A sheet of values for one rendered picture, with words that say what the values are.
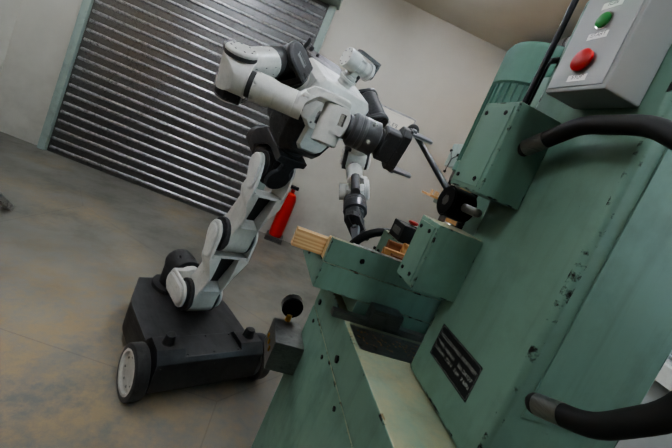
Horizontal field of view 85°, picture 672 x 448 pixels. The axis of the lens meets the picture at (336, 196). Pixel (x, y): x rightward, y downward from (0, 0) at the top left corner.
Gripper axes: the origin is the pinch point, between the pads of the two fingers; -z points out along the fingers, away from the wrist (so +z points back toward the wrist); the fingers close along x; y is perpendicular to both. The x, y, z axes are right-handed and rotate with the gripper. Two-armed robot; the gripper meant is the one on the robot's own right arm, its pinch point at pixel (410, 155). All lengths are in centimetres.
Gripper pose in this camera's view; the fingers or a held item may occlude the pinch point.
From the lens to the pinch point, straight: 99.0
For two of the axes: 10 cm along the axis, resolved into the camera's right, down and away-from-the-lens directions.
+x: -4.3, 7.8, 4.5
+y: 0.4, 5.1, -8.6
